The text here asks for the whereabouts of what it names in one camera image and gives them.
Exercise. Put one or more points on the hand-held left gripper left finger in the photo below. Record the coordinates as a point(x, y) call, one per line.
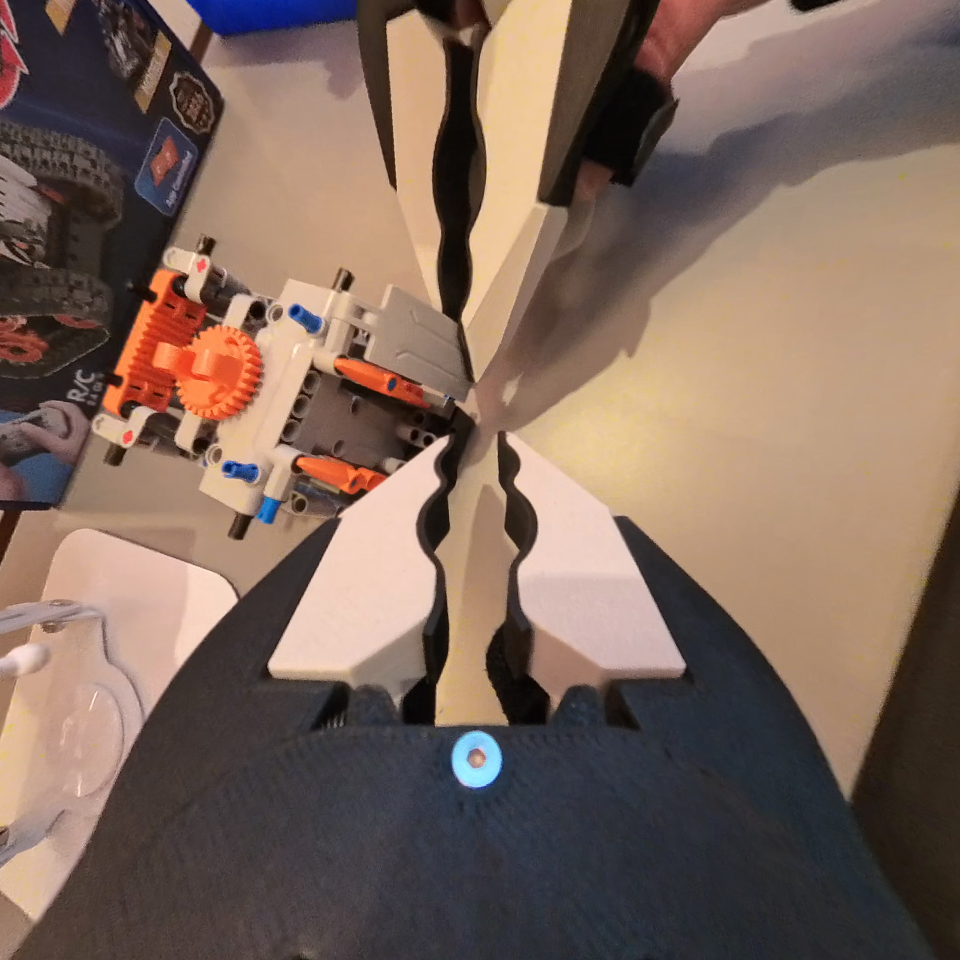
point(360, 600)

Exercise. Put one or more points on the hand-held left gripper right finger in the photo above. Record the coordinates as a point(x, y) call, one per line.
point(600, 600)

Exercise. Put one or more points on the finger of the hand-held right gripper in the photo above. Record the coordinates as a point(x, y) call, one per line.
point(416, 150)
point(517, 150)

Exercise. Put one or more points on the grey curved toy brick panel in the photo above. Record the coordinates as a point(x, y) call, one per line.
point(420, 337)

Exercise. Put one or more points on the grey orange toy brick model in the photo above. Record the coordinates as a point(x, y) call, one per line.
point(285, 360)

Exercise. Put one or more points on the person's right hand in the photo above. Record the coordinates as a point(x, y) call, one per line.
point(690, 37)

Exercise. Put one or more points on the blue plastic storage bin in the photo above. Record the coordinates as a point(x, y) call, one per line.
point(285, 15)

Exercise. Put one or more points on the white metal board stand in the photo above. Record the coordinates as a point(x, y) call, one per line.
point(150, 600)

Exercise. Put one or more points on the blue toy kit box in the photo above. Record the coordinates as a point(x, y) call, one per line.
point(75, 112)

